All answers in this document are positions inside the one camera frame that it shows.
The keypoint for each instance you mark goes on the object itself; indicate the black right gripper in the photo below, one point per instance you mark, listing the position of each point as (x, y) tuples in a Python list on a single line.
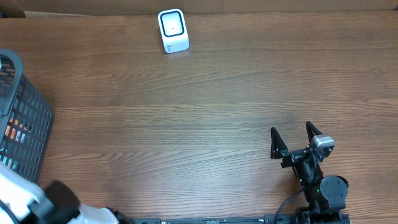
[(291, 157)]

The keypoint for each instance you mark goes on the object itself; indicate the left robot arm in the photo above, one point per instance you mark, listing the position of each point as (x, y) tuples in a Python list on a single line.
[(23, 201)]

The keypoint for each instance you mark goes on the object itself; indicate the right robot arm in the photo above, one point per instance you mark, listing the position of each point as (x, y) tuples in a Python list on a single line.
[(325, 195)]

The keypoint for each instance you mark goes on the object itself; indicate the white barcode scanner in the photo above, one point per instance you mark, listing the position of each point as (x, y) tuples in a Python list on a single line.
[(173, 30)]

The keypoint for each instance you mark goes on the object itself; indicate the grey plastic mesh basket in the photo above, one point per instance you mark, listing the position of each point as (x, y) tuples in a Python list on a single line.
[(26, 119)]

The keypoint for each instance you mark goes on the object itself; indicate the brown cardboard backdrop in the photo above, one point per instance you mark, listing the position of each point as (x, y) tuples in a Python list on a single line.
[(19, 8)]

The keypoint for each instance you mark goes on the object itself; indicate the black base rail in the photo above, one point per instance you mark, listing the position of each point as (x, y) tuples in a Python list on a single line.
[(266, 219)]

